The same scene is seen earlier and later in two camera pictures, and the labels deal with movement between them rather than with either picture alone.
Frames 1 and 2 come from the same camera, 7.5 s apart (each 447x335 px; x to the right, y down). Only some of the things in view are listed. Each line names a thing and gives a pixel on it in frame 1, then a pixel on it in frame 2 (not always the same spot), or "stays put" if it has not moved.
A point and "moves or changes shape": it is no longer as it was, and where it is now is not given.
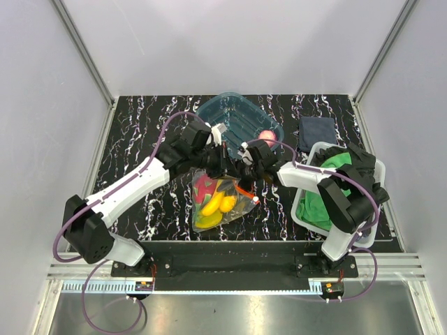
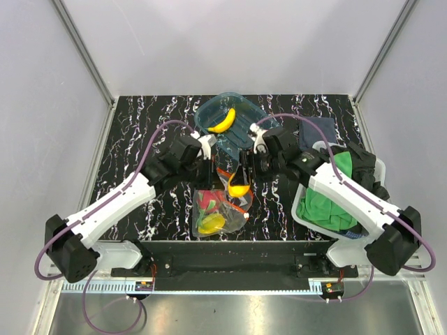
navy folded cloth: x=313 y=130 stays put
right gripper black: x=242 y=183 stays put
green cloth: x=311 y=206 stays put
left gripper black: x=225 y=168 -> x=212 y=179
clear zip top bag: x=218 y=202 moves or changes shape
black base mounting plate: x=236 y=265 stays put
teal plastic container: x=243 y=118 stays put
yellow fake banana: x=212 y=207 -> x=225 y=124
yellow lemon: x=227 y=204 -> x=237 y=190
